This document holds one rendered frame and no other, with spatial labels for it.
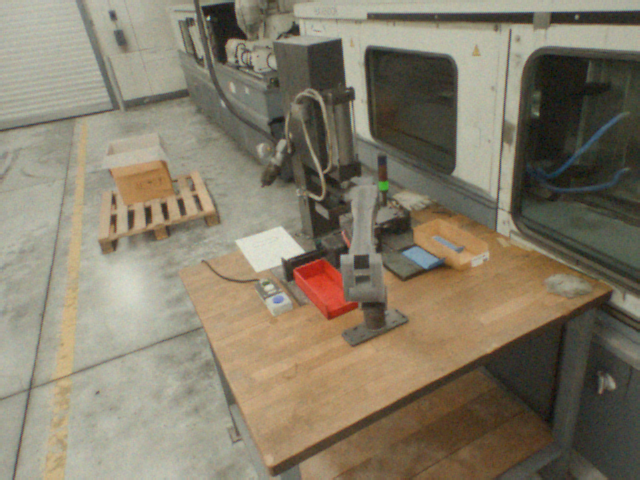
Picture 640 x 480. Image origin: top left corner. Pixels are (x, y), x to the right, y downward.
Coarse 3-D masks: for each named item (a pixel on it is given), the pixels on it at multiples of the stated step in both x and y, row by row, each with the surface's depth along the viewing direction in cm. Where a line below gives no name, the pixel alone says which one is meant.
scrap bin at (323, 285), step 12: (312, 264) 164; (324, 264) 165; (300, 276) 157; (312, 276) 166; (324, 276) 165; (336, 276) 158; (300, 288) 161; (312, 288) 159; (324, 288) 159; (336, 288) 158; (312, 300) 152; (324, 300) 153; (336, 300) 152; (324, 312) 145; (336, 312) 144; (348, 312) 146
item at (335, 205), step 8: (312, 176) 177; (328, 176) 176; (320, 184) 173; (328, 184) 166; (336, 184) 169; (344, 184) 161; (352, 184) 164; (336, 192) 162; (344, 192) 158; (328, 200) 164; (336, 200) 162; (344, 200) 158; (320, 208) 162; (328, 208) 159; (336, 208) 159; (344, 208) 160; (328, 216) 159; (336, 216) 160
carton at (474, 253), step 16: (432, 224) 178; (448, 224) 174; (416, 240) 176; (432, 240) 166; (448, 240) 176; (464, 240) 169; (480, 240) 161; (448, 256) 161; (464, 256) 165; (480, 256) 160
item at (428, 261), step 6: (402, 252) 169; (408, 252) 168; (414, 252) 168; (420, 252) 168; (426, 252) 167; (414, 258) 165; (420, 258) 164; (426, 258) 164; (432, 258) 163; (444, 258) 158; (420, 264) 161; (426, 264) 160; (432, 264) 156; (438, 264) 160
